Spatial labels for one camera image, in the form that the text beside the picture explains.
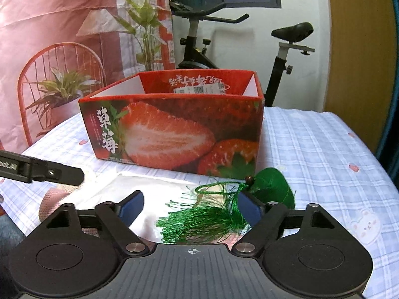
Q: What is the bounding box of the checked bed sheet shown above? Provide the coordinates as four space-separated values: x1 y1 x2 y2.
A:
0 106 399 299

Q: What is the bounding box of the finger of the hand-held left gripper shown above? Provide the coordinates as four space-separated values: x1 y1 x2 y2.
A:
29 159 85 186

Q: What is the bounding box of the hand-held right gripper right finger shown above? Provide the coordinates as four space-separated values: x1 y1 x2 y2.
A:
232 191 332 256

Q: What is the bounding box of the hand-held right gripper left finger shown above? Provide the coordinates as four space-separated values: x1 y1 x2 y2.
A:
44 190 150 257

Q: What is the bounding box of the wooden door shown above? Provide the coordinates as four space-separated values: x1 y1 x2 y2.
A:
322 0 396 128

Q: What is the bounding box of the pink textured cloth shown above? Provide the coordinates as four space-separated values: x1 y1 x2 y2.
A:
39 187 103 234

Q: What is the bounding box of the blue curtain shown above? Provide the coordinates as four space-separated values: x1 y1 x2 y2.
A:
376 0 399 190

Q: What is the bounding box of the clear plastic bag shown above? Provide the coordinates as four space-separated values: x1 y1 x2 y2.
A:
67 170 250 246

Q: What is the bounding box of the green tassel ornament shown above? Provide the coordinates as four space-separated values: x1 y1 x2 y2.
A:
156 167 297 245

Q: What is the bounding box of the red strawberry cardboard box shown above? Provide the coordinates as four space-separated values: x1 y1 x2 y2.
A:
79 70 265 179

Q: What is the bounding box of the black exercise bike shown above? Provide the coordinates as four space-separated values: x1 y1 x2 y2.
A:
168 1 315 108

